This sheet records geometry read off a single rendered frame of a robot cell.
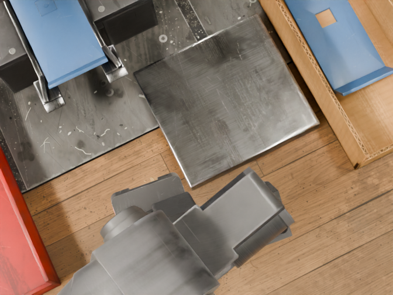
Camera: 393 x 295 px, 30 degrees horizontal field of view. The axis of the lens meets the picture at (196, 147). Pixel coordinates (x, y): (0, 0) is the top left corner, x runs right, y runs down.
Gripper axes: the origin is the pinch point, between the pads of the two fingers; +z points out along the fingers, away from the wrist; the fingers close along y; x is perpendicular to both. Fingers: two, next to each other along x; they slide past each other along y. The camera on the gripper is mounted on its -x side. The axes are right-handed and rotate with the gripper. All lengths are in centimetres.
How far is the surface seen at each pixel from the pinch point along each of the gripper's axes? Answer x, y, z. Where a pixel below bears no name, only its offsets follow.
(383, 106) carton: -30.1, -1.0, 9.8
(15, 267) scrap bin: 17.0, -4.4, 10.6
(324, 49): -26.3, 7.2, 14.1
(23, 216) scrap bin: 13.7, 1.6, 8.5
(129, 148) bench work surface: 0.0, 3.5, 14.6
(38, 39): 5.6, 19.2, 13.4
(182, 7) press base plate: -12.2, 16.9, 21.3
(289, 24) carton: -21.8, 11.9, 10.1
